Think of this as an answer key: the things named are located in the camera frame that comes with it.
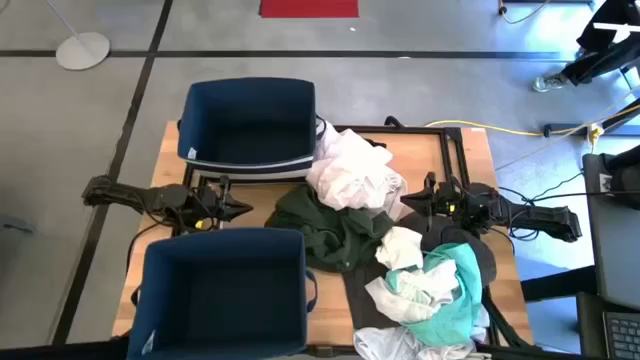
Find black floor stand bar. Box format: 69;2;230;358
542;97;640;139

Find light pink garment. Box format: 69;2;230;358
304;127;409;221

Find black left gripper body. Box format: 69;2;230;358
187;174;232;227

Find teal garment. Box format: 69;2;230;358
384;243;484;347

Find yellow cable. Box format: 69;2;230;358
424;102;640;139

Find dark laptop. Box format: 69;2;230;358
574;292;640;360

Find person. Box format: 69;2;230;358
532;0;640;94

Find black metal table frame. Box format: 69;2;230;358
169;115;534;351

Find black beam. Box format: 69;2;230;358
519;264;599;303

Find navy white striped fabric bin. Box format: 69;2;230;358
177;76;326;182
127;227;319;360

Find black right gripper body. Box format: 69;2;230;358
424;172;474;224

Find white round floor stand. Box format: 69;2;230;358
46;0;111;71

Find dark grey garment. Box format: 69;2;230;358
342;212;499;331

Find white cloth garment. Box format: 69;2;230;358
374;226;425;271

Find dark green garment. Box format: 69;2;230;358
264;183;396;274

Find red floor mat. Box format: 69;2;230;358
259;0;360;19

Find black cable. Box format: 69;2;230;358
499;172;640;242

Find cream garment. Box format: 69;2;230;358
364;259;459;324

